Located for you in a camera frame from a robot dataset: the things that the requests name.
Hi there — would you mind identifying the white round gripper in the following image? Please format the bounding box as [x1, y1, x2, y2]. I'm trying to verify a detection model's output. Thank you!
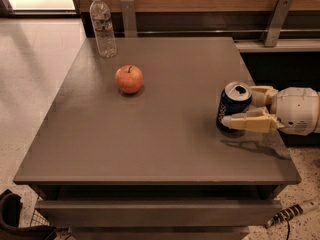
[221, 86, 319, 136]

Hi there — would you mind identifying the blue pepsi can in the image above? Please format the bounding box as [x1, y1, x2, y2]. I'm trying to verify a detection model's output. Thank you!
[216, 81, 252, 132]

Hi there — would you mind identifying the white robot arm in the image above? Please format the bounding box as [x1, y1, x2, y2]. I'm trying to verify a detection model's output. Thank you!
[222, 86, 320, 136]

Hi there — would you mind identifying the clear plastic water bottle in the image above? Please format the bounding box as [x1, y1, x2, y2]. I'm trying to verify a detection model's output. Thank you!
[90, 0, 117, 58]

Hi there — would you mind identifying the red apple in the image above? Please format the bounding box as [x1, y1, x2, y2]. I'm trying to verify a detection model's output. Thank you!
[115, 65, 143, 94]

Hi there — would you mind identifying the grey cabinet drawer front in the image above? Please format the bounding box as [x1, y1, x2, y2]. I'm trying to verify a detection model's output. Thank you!
[36, 200, 281, 227]

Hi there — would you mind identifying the black object at bottom left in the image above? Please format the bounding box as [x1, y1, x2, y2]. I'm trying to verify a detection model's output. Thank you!
[0, 189, 56, 240]

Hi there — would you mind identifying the right metal wall bracket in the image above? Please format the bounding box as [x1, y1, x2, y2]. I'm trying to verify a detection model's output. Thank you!
[264, 0, 293, 47]

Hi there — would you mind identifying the metal wall bracket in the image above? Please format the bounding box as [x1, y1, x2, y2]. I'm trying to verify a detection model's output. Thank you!
[121, 0, 138, 38]
[264, 0, 293, 47]

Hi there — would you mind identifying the black white striped cable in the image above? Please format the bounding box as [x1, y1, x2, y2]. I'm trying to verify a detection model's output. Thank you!
[264, 197, 320, 229]

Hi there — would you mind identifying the horizontal metal rail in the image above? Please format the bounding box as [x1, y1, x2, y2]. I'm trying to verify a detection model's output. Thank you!
[134, 29, 320, 35]

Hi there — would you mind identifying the left metal wall bracket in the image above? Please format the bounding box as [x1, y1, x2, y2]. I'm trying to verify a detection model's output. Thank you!
[121, 0, 138, 38]

